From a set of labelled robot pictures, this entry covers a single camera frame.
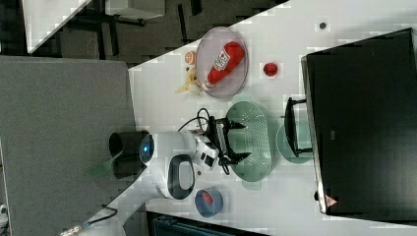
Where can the teal round plate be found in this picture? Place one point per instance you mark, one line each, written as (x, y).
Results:
(303, 141)

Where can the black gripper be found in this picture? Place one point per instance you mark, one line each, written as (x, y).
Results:
(217, 131)

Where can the grey fabric panel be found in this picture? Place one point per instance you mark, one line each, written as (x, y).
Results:
(57, 116)

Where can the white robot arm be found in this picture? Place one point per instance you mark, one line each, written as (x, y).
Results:
(169, 158)

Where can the small red toy fruit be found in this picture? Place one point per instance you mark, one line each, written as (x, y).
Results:
(270, 69)

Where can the clear oval plate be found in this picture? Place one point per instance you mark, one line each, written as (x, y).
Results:
(208, 49)

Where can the black cylinder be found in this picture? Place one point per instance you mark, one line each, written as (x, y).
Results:
(128, 143)
(127, 166)

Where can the blue cup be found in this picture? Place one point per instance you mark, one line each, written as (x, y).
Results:
(208, 202)

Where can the red ketchup bottle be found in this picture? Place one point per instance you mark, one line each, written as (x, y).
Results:
(229, 57)

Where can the black toaster oven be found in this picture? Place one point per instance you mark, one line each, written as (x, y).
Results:
(361, 101)

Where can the yellow toy banana peel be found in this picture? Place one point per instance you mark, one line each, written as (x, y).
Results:
(192, 84)

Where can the black oven door handle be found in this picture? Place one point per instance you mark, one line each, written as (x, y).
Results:
(290, 127)

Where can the black cylinder lower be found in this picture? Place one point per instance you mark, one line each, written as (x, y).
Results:
(127, 166)

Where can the mint green oval strainer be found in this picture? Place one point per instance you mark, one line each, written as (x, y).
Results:
(252, 138)

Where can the green spatula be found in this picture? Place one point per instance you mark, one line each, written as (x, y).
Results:
(104, 167)

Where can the black cylinder upper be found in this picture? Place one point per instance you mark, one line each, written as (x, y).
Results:
(128, 143)

